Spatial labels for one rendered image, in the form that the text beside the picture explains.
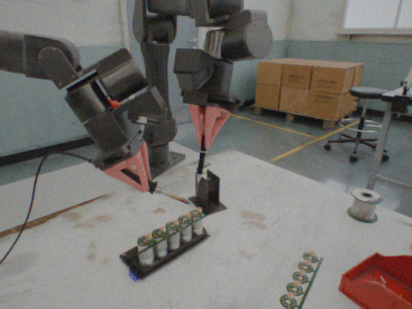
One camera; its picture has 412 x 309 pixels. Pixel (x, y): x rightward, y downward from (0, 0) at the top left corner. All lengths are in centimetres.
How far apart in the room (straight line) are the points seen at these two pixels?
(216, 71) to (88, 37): 275
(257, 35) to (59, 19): 274
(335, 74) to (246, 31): 336
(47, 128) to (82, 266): 265
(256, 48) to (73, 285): 47
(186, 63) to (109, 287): 37
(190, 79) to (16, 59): 24
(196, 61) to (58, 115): 277
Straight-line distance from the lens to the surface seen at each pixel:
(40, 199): 81
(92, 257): 59
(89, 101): 48
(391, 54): 475
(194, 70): 44
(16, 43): 48
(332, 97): 383
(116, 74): 48
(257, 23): 48
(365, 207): 71
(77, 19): 317
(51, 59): 47
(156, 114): 47
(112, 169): 50
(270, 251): 58
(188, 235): 55
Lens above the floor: 113
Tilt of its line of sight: 23 degrees down
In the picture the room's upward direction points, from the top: straight up
